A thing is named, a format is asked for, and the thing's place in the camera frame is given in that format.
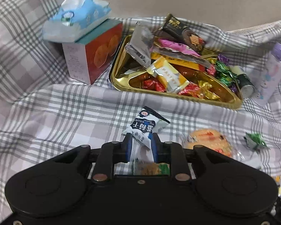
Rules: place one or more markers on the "purple water bottle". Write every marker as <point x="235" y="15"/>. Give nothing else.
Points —
<point x="269" y="77"/>

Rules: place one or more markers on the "pink snack packet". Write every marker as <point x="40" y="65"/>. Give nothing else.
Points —
<point x="178" y="47"/>

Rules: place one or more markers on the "blue tissue pack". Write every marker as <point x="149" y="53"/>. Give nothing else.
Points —
<point x="74" y="19"/>

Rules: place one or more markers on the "gold wrapped candies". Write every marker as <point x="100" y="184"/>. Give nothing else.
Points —
<point x="206" y="83"/>

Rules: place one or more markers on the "purple wrapped candies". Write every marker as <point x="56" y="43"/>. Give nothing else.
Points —
<point x="225" y="60"/>

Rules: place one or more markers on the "gold snack tray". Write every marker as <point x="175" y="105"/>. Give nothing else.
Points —
<point x="127" y="75"/>

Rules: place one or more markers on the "red wrapped candies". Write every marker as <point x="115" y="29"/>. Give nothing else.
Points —
<point x="192" y="90"/>

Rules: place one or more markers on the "dark green drink can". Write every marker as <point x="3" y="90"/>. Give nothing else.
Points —
<point x="246" y="86"/>

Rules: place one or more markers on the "green wrapped candies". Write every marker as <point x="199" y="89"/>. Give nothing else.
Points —
<point x="224" y="74"/>

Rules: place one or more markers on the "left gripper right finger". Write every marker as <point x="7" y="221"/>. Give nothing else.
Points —
<point x="173" y="154"/>

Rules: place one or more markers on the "black chocolate wafer packet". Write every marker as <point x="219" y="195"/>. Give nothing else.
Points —
<point x="182" y="33"/>

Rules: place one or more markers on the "silver foil snack packet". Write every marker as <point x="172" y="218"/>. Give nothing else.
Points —
<point x="141" y="45"/>

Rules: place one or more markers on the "yellow white pastry packet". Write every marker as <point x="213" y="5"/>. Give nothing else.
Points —
<point x="172" y="80"/>

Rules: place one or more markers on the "orange long snack bar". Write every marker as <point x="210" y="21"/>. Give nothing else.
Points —
<point x="179" y="62"/>

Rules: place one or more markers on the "blue white milk candy packet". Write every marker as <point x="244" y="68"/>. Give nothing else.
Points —
<point x="146" y="122"/>

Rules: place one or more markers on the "green orange snack packet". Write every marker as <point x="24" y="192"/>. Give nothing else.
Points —
<point x="141" y="167"/>

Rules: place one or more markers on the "red orange pastry box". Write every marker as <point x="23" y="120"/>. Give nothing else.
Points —
<point x="88" y="57"/>

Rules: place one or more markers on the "green white snack packet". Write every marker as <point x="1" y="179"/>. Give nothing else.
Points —
<point x="255" y="141"/>

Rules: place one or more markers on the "round rice cracker packet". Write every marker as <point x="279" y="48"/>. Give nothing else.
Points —
<point x="209" y="138"/>

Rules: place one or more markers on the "grey plaid cloth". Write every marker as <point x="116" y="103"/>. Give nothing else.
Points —
<point x="44" y="113"/>

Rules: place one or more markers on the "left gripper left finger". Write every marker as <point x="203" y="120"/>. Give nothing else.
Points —
<point x="107" y="156"/>

